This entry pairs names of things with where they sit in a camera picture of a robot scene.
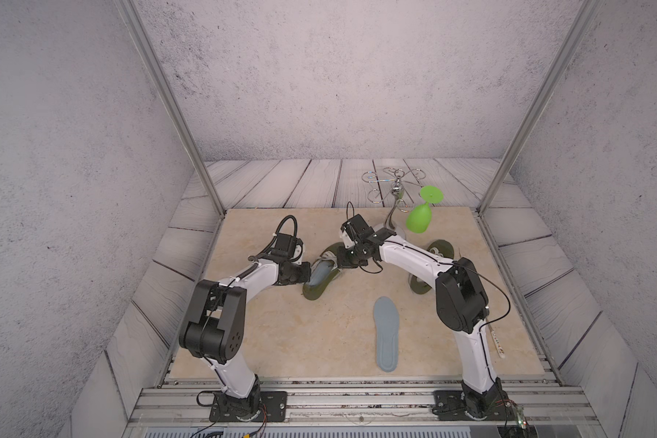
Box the grey insole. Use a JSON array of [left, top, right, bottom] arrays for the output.
[[306, 260, 341, 288], [373, 297, 400, 372]]

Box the olive green shoe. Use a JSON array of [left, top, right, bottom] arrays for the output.
[[302, 243, 344, 301], [408, 239, 459, 295]]

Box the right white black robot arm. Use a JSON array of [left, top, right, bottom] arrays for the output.
[[338, 215, 496, 394]]

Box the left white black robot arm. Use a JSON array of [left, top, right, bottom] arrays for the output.
[[178, 233, 310, 400]]

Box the hanging green plastic wine glass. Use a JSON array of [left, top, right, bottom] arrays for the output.
[[406, 185, 443, 234]]

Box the silver metal glass stand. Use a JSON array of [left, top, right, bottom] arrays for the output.
[[361, 166, 426, 237]]

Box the metal spoon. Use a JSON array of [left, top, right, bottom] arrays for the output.
[[489, 326, 507, 359]]

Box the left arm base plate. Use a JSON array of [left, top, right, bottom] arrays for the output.
[[209, 391, 288, 423]]

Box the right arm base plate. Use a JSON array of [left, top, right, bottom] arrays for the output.
[[432, 389, 518, 422]]

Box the aluminium rail base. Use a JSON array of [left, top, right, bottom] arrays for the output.
[[128, 376, 605, 437]]

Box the left aluminium frame post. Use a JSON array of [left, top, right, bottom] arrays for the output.
[[115, 0, 226, 218]]

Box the aluminium frame post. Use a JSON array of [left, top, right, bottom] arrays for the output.
[[115, 0, 226, 218], [476, 0, 602, 217]]

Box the right aluminium frame post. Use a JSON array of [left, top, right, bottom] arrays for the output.
[[476, 0, 602, 217]]

